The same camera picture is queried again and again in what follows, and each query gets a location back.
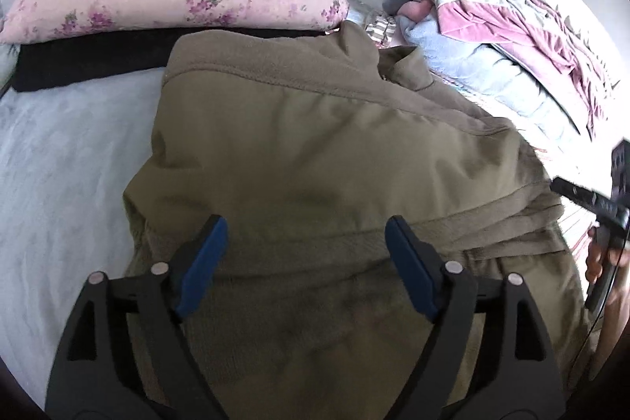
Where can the person's right forearm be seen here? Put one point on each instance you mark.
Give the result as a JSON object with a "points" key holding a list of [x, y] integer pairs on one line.
{"points": [[615, 316]]}

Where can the small striped cloth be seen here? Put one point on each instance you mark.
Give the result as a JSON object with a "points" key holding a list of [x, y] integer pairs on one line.
{"points": [[381, 29]]}

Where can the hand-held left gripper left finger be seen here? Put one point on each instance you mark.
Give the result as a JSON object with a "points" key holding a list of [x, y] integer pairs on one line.
{"points": [[204, 270]]}

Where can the black folded cloth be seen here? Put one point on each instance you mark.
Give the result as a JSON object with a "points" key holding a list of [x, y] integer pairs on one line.
{"points": [[98, 56]]}

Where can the light blue blanket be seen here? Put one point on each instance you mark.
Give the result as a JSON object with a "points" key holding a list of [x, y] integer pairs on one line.
{"points": [[482, 65]]}

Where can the pink and grey quilt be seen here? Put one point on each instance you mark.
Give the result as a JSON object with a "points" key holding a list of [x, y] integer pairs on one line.
{"points": [[502, 11]]}

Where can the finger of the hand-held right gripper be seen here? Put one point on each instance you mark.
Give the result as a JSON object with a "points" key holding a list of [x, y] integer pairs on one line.
{"points": [[585, 199]]}

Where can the person's right hand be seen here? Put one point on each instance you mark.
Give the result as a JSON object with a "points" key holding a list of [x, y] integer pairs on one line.
{"points": [[593, 260]]}

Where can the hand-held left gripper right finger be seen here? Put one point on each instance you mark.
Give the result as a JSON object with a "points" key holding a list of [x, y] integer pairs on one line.
{"points": [[411, 270]]}

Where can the light grey bed cover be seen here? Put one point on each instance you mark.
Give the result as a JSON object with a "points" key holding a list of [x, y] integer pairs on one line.
{"points": [[64, 203]]}

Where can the olive green zip jacket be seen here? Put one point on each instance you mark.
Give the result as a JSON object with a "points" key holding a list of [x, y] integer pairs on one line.
{"points": [[320, 164]]}

